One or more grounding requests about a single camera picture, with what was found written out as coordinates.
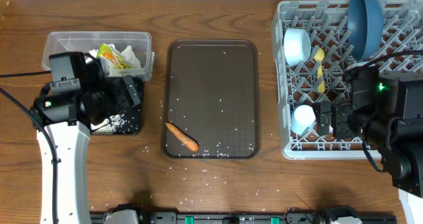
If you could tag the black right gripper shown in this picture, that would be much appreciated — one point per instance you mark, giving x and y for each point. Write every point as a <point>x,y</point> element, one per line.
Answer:
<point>335,119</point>

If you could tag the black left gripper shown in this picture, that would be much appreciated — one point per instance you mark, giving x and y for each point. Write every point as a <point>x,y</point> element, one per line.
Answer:
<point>123,94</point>

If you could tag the light blue cup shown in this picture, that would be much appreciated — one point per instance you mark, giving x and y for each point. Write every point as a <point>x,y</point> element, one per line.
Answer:
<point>302,119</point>

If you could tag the green yellow snack wrapper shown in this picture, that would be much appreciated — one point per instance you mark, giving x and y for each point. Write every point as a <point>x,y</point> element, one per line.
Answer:
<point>111,54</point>

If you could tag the white tissue paper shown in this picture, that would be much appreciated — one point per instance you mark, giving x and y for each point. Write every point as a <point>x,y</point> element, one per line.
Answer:
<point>129,57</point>

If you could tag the yellow plastic spoon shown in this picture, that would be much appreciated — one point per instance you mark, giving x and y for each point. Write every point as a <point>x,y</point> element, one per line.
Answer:
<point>319,57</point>

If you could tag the light blue rice bowl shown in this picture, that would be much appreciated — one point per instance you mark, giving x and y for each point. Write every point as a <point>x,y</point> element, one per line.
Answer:
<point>297,46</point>

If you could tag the orange carrot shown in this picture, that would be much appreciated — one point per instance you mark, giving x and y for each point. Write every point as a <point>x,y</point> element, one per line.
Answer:
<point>182,137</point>

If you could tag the dark blue plate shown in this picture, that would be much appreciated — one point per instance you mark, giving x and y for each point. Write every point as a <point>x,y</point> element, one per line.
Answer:
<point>365,22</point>

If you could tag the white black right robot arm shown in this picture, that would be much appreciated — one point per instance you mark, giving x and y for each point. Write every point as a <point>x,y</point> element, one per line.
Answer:
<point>384,110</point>

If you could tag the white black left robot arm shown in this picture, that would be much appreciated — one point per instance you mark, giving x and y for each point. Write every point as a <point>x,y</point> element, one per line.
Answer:
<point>78,97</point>

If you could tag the clear plastic waste bin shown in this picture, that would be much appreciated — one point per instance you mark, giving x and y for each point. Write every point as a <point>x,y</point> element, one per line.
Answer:
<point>84,41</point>

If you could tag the grey dishwasher rack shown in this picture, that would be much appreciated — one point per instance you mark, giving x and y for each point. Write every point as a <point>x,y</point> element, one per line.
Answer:
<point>326,24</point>

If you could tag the black rectangular tray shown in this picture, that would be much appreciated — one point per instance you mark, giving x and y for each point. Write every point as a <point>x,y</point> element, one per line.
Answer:
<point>126,119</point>

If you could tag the dark brown serving tray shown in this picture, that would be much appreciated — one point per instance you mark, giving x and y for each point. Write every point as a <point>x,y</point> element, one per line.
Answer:
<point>211,95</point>

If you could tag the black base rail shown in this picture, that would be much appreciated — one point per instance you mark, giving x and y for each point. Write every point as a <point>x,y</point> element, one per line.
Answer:
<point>231,218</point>

